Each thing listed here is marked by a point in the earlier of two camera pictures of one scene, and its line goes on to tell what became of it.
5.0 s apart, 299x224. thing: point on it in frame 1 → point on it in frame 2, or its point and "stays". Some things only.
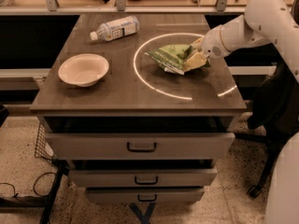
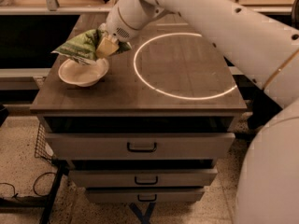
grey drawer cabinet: [139, 110] stays
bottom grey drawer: [145, 194] stays
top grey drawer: [143, 146] stays
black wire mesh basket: [43, 147] stays
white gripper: [212, 44] → [117, 27]
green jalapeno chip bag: [171, 57] → [84, 48]
